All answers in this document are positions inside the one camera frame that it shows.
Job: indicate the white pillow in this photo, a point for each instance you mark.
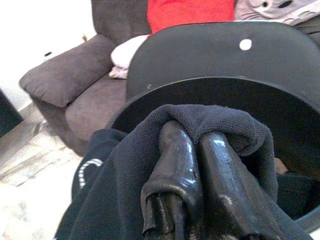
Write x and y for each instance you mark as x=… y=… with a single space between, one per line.
x=125 y=55

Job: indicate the dark brown sofa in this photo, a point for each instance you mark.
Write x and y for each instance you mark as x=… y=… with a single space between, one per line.
x=82 y=100

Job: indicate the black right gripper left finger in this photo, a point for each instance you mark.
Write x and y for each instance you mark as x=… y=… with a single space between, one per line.
x=175 y=175

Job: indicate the black television cabinet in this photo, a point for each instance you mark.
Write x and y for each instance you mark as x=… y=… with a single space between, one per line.
x=8 y=115

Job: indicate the red cushion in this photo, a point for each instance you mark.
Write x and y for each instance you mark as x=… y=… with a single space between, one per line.
x=190 y=12

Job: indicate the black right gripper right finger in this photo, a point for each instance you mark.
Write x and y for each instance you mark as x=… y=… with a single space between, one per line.
x=225 y=190

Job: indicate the grey cat cushion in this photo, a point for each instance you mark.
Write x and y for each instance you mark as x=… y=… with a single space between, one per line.
x=275 y=7

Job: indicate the black shirt with white print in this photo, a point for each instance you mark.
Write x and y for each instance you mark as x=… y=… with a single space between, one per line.
x=120 y=190

